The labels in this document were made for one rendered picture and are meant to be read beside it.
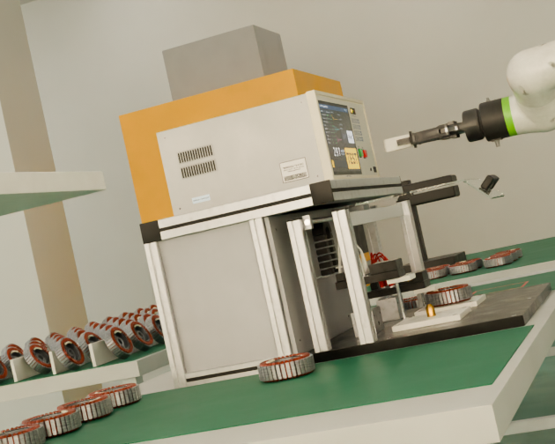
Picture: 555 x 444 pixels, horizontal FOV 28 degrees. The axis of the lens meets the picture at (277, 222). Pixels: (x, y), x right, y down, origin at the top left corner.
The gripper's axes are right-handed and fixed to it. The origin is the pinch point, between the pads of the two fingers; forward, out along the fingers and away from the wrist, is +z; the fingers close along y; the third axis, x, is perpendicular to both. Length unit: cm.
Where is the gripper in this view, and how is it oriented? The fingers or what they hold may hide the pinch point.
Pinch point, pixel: (397, 143)
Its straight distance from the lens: 266.3
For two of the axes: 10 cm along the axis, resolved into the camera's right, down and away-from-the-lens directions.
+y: 3.2, -0.5, 9.5
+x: -2.1, -9.8, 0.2
